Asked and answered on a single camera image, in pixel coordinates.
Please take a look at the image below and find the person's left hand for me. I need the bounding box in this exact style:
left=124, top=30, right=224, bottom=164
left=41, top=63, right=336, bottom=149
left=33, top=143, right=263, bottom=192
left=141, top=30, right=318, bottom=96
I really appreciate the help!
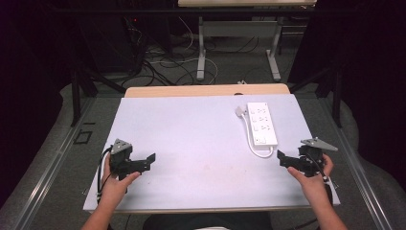
left=101, top=152, right=142, bottom=209

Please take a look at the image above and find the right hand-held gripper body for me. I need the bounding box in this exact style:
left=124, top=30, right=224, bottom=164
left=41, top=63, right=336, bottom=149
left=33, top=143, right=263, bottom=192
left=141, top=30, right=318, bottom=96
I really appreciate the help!
left=296, top=136, right=339, bottom=178

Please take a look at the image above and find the white power strip cable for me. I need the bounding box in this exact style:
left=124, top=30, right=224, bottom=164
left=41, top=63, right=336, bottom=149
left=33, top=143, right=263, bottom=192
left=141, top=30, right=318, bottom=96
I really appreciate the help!
left=240, top=113, right=276, bottom=159

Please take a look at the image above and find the person's right hand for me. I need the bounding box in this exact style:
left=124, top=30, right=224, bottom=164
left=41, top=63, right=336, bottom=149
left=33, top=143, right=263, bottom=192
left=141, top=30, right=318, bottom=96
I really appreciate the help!
left=286, top=152, right=335, bottom=207

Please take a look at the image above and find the tangle of floor cables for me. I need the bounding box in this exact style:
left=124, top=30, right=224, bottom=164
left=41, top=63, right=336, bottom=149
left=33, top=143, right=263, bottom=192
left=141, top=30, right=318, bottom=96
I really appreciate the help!
left=123, top=15, right=261, bottom=87

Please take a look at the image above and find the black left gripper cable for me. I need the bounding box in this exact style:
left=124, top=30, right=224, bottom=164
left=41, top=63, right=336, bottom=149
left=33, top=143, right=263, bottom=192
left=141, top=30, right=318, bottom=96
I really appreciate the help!
left=96, top=146, right=114, bottom=205

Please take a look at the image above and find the black computer cabinet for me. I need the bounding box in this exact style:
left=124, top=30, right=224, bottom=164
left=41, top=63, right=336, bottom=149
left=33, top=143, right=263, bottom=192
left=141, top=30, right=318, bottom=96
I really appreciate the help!
left=78, top=13, right=147, bottom=74

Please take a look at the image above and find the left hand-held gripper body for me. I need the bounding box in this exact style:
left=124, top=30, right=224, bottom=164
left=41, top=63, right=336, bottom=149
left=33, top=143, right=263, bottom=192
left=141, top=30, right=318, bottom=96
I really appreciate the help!
left=109, top=138, right=144, bottom=181

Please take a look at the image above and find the aluminium floor rail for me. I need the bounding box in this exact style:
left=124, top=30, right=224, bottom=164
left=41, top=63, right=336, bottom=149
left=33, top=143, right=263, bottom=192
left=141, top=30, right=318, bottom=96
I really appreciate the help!
left=11, top=97, right=95, bottom=230
left=319, top=95, right=395, bottom=230

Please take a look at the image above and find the white power strip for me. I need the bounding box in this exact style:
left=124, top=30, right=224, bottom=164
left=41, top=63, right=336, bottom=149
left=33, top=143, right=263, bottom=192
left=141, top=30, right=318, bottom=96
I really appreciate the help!
left=246, top=102, right=279, bottom=148

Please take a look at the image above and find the black metal stand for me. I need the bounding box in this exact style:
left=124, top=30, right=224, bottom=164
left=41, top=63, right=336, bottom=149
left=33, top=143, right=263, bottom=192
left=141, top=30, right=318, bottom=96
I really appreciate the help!
left=288, top=65, right=344, bottom=128
left=70, top=65, right=127, bottom=127

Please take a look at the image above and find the white desk with metal legs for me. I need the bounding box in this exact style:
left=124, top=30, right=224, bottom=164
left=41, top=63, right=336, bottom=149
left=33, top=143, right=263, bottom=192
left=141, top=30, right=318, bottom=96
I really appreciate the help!
left=177, top=0, right=318, bottom=82

